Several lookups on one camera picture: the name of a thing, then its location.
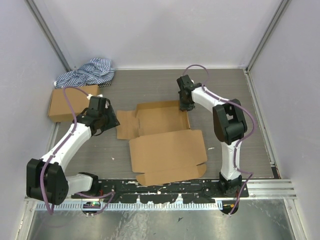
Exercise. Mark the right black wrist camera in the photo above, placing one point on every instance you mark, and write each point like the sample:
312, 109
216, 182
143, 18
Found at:
185, 83

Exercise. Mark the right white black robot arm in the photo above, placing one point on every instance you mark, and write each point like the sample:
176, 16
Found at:
229, 125

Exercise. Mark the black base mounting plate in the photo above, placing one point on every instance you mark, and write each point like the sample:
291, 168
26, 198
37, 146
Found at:
129, 191

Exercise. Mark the brown cardboard box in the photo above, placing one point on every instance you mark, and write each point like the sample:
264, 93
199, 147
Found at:
59, 110
163, 147

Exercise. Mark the aluminium front rail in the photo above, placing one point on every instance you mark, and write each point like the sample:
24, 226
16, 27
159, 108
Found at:
256, 189

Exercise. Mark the blue striped crumpled cloth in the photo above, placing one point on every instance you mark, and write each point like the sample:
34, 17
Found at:
97, 71

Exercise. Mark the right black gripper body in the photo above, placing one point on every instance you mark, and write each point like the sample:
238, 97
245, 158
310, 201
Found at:
186, 104

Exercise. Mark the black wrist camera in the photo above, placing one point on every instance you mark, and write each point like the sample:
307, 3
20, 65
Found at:
185, 83
98, 106

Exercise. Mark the white slotted cable duct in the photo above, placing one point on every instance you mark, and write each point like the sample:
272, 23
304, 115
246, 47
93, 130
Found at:
178, 205

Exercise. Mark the right aluminium corner post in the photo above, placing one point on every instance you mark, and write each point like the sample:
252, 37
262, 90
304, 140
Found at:
280, 10

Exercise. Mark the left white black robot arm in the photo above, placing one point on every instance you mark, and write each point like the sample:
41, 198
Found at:
45, 177

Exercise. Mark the left aluminium corner post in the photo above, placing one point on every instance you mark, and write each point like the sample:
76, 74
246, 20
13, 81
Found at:
48, 33

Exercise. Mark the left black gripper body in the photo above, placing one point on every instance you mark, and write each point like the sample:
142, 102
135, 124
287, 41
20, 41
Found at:
109, 120

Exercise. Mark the closed brown cardboard box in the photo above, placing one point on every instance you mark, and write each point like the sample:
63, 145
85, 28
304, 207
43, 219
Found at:
59, 110

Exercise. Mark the aluminium corner post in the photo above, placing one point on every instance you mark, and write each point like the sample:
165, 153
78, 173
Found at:
280, 10
48, 33

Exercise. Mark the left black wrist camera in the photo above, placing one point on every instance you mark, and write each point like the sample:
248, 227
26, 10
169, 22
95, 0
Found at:
98, 106

